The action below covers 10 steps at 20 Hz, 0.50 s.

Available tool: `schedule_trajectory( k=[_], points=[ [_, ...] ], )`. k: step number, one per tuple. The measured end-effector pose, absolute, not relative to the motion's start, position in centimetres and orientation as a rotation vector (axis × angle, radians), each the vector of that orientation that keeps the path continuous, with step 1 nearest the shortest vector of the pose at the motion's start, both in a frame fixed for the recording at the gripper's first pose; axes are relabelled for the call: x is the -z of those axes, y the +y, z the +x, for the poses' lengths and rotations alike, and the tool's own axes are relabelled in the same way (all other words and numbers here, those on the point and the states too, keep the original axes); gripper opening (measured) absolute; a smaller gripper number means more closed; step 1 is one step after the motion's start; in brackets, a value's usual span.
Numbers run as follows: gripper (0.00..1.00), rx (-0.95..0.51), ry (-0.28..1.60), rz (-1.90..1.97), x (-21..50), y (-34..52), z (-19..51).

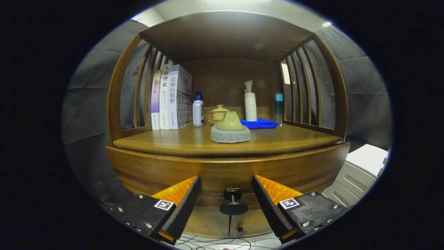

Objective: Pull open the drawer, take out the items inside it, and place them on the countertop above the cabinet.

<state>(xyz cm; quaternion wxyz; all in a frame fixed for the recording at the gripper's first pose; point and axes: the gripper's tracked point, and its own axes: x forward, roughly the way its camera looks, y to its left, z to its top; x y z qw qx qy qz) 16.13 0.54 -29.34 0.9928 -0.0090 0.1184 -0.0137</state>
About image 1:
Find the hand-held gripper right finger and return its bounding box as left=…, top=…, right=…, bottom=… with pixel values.
left=252, top=175, right=347, bottom=243

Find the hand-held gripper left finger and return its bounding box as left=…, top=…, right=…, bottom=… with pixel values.
left=101, top=175, right=202, bottom=245

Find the wooden drawer with black knob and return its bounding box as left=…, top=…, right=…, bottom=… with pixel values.
left=105, top=142, right=351, bottom=216

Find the wooden cabinet door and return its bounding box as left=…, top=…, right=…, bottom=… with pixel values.
left=230, top=208, right=270, bottom=238
left=183, top=207, right=230, bottom=238

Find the wooden countertop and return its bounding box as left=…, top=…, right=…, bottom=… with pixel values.
left=113, top=123, right=344, bottom=158

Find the wooden cabinet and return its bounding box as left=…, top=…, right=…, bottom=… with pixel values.
left=105, top=10, right=351, bottom=240

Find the blue folded cloth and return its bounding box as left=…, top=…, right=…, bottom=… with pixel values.
left=240, top=118, right=279, bottom=129

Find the white bottle with blue cap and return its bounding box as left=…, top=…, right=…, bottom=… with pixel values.
left=193, top=92, right=205, bottom=127

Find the clear bottle with teal cap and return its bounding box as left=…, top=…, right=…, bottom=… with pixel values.
left=275, top=93, right=284, bottom=126

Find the white furniture unit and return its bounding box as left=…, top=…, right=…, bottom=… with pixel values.
left=321, top=144, right=391, bottom=208

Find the yellow lidded teacup with saucer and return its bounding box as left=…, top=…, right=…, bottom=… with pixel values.
left=208, top=105, right=229, bottom=126

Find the white pump bottle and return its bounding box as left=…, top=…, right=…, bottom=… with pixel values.
left=244, top=81, right=257, bottom=122

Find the grey patterned book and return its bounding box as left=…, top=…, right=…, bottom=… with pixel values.
left=168, top=65, right=193, bottom=130

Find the white book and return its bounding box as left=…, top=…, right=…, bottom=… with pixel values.
left=160, top=63, right=173, bottom=130

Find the purple book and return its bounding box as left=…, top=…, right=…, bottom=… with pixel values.
left=151, top=69, right=163, bottom=130

